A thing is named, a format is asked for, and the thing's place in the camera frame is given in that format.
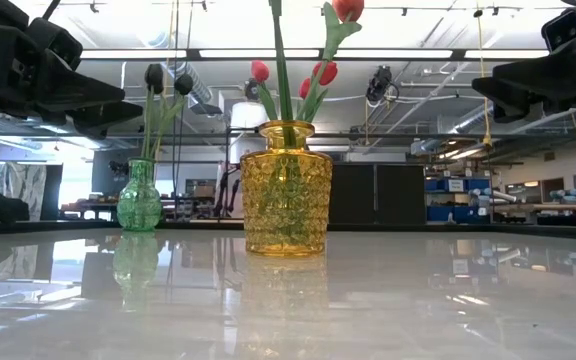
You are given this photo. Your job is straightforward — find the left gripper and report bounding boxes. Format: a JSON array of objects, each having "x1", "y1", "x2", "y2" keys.
[{"x1": 0, "y1": 17, "x2": 144, "y2": 140}]

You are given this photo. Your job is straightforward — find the green textured glass vase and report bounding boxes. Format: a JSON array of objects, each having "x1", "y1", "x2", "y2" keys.
[{"x1": 116, "y1": 158, "x2": 163, "y2": 232}]

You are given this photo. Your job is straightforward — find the yellow textured glass vase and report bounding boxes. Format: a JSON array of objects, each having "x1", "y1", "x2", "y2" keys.
[{"x1": 240, "y1": 120, "x2": 334, "y2": 259}]

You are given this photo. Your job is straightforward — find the white grey patterned curtain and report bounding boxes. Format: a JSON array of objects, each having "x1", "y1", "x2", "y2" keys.
[{"x1": 0, "y1": 162, "x2": 48, "y2": 216}]

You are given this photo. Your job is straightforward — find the wooden workbench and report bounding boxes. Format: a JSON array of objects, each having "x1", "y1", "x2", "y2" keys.
[{"x1": 490, "y1": 201, "x2": 576, "y2": 227}]

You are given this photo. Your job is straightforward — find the blue storage bins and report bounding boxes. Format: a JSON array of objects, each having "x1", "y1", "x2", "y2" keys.
[{"x1": 424, "y1": 175, "x2": 493, "y2": 224}]

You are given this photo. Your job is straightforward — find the white cylindrical tank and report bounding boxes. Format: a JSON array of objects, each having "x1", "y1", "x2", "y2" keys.
[{"x1": 230, "y1": 101, "x2": 269, "y2": 156}]

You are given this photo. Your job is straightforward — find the round black hanging device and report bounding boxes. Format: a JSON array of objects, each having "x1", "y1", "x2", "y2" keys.
[{"x1": 244, "y1": 79, "x2": 264, "y2": 103}]

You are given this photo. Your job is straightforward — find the black cabinet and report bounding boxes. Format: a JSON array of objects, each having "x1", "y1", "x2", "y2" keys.
[{"x1": 328, "y1": 162, "x2": 427, "y2": 226}]

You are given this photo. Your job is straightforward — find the yellow hanging cord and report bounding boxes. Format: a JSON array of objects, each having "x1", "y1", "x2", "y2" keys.
[{"x1": 475, "y1": 8, "x2": 495, "y2": 150}]

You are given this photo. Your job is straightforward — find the silver spiral air duct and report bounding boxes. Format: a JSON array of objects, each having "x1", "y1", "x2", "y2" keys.
[{"x1": 165, "y1": 59, "x2": 225, "y2": 117}]

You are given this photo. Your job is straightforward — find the black hanging camera device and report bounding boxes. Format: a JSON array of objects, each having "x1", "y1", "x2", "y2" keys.
[{"x1": 365, "y1": 64, "x2": 400, "y2": 105}]

